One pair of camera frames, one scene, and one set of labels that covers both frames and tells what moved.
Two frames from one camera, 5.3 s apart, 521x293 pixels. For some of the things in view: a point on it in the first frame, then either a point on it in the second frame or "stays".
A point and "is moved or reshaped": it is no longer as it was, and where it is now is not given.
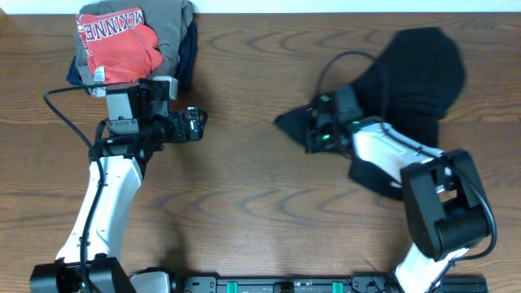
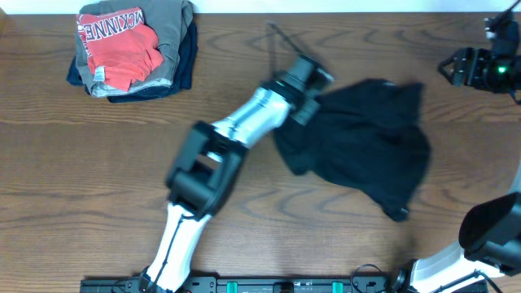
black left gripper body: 157,130 to 304,111
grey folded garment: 168,19 stays
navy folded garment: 186,67 stays
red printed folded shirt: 121,46 stays
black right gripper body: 322,138 to 496,73
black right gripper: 364,283 stays
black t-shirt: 409,88 is moved or reshaped
